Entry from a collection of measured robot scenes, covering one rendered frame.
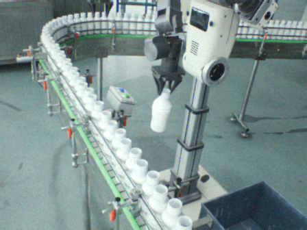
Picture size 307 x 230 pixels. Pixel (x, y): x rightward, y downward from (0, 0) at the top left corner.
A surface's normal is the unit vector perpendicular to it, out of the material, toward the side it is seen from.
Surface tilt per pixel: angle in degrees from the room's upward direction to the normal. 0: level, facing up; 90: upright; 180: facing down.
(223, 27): 90
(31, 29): 90
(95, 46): 90
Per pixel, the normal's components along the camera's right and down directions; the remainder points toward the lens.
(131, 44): 0.18, 0.51
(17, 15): 0.47, 0.49
